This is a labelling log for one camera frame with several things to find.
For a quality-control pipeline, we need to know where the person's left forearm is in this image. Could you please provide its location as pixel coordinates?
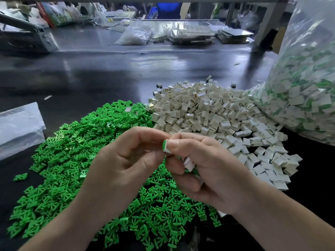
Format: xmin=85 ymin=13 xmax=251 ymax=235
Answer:
xmin=18 ymin=198 xmax=108 ymax=251

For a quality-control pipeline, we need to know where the person's right hand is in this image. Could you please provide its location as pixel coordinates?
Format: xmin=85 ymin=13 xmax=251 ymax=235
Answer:
xmin=163 ymin=134 xmax=257 ymax=215

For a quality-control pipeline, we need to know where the clear plastic bag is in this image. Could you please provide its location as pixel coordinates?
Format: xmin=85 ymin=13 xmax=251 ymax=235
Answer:
xmin=251 ymin=0 xmax=335 ymax=146

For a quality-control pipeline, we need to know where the person's left hand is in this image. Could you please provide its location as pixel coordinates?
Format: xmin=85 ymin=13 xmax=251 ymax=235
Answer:
xmin=79 ymin=126 xmax=171 ymax=225

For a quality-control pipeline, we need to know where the small clear bag of parts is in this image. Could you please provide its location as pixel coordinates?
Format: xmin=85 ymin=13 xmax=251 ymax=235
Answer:
xmin=115 ymin=25 xmax=152 ymax=46

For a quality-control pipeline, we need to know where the stack of clear flat bags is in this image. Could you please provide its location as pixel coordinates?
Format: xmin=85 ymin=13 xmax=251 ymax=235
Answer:
xmin=0 ymin=102 xmax=47 ymax=161

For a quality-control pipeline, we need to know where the grey heat sealer machine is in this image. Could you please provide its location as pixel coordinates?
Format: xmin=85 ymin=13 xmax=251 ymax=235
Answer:
xmin=0 ymin=10 xmax=59 ymax=53

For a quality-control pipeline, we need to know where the pile of green plastic clips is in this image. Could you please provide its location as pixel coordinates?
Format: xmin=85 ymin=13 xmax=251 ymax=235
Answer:
xmin=7 ymin=100 xmax=222 ymax=250

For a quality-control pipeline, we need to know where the blue crate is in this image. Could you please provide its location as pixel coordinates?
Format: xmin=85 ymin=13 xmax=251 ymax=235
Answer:
xmin=152 ymin=2 xmax=184 ymax=20

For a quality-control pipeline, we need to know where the dark flat tray stack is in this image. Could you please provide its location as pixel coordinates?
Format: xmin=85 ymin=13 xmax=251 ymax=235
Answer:
xmin=217 ymin=28 xmax=255 ymax=45

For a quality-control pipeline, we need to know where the grey metal slanted post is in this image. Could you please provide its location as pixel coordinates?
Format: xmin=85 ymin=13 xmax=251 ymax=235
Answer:
xmin=253 ymin=0 xmax=290 ymax=50

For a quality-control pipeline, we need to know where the pile of white plastic caps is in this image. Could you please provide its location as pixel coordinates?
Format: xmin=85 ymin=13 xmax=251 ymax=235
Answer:
xmin=148 ymin=78 xmax=303 ymax=218

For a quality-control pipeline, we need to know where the small white plastic part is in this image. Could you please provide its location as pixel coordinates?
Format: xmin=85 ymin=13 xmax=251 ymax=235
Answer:
xmin=183 ymin=157 xmax=196 ymax=173

